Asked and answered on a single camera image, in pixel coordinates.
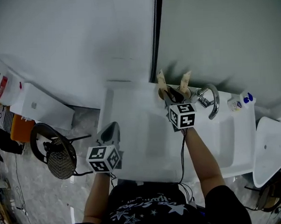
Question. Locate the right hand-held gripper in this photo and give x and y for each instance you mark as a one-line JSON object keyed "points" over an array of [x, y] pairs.
{"points": [[182, 116]]}

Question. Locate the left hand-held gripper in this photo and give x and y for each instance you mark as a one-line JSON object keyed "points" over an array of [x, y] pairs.
{"points": [[103, 158]]}

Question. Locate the white cup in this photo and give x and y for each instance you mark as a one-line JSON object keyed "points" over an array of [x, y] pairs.
{"points": [[189, 91], [160, 94]]}

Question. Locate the beige toothbrush packet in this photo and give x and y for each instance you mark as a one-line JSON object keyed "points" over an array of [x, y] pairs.
{"points": [[185, 81], [161, 79]]}

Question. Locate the person's right forearm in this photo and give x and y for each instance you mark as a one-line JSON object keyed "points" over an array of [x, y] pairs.
{"points": [[203, 160]]}

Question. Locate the person's left forearm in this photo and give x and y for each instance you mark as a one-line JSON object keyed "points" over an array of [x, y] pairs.
{"points": [[95, 197]]}

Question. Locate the white washbasin cabinet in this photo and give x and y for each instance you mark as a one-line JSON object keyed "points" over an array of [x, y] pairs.
{"points": [[144, 137]]}

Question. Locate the black floor bar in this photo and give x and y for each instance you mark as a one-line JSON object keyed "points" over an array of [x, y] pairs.
{"points": [[89, 107]]}

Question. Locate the chrome faucet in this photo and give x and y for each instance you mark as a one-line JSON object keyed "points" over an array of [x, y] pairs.
{"points": [[215, 99]]}

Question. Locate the white blue-pump soap bottle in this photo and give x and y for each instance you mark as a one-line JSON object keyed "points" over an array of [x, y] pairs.
{"points": [[234, 104]]}

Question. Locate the black wicker chair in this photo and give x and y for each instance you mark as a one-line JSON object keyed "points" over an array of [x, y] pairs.
{"points": [[61, 163]]}

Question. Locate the white rectangular box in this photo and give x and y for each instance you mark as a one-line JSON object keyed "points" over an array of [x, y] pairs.
{"points": [[42, 106]]}

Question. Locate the black vertical trim strip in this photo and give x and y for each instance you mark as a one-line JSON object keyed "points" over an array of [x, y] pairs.
{"points": [[156, 27]]}

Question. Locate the orange cloth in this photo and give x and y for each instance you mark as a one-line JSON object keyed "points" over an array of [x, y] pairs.
{"points": [[20, 128]]}

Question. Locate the black star-print shirt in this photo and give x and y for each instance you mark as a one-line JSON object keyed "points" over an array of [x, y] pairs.
{"points": [[147, 215]]}

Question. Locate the black white striped cloth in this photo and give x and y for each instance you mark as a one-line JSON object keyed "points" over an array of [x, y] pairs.
{"points": [[7, 117]]}

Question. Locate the white oval basin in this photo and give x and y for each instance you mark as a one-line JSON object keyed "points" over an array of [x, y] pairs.
{"points": [[270, 147]]}

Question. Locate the clear bag with red label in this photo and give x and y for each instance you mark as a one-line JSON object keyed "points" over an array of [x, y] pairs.
{"points": [[12, 80]]}

